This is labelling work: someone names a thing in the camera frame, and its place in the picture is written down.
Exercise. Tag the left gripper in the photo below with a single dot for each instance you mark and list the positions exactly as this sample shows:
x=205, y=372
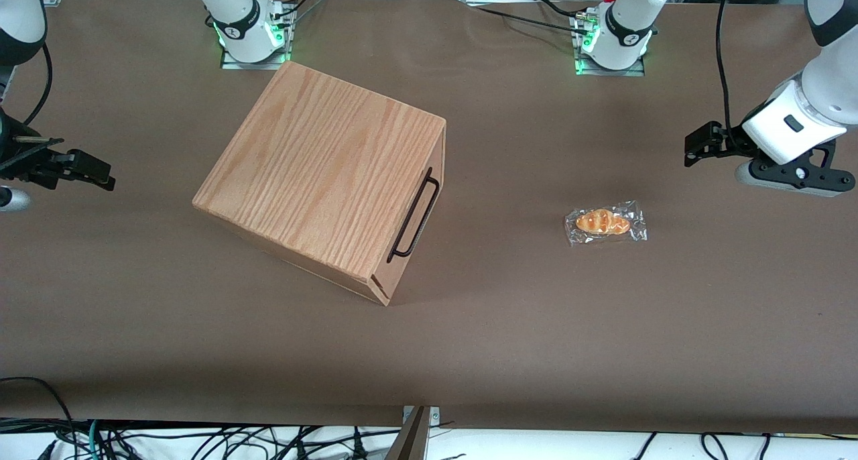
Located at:
x=726, y=141

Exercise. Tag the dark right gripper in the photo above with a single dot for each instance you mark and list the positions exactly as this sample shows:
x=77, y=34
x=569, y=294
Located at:
x=15, y=157

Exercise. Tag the light wooden drawer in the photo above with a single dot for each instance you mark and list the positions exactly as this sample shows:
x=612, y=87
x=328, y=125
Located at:
x=436, y=145

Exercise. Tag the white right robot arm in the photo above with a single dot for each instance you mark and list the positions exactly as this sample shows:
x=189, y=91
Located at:
x=238, y=17

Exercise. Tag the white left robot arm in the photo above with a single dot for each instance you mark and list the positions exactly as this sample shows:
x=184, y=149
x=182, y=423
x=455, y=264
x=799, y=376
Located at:
x=630, y=17

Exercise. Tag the oak wooden drawer cabinet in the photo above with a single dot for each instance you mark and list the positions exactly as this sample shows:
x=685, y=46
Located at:
x=315, y=171

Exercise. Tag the bread roll in clear wrapper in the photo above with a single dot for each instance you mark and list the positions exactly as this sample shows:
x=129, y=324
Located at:
x=603, y=222

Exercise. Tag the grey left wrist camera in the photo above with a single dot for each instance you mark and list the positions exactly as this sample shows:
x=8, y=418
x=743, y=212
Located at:
x=743, y=174

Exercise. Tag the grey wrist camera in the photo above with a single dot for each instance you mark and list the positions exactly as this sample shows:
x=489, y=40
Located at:
x=743, y=174
x=12, y=200

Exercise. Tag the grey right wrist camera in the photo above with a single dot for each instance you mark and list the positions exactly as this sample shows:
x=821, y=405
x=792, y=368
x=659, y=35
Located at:
x=12, y=200

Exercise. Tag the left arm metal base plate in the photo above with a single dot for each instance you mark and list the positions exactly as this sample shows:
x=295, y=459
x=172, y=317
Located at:
x=630, y=72

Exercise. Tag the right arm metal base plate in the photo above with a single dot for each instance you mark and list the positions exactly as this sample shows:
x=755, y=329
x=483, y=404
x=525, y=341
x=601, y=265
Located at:
x=234, y=64

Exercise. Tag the brown camera stand post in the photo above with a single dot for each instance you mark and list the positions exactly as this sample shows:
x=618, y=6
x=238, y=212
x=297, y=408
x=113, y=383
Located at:
x=410, y=440

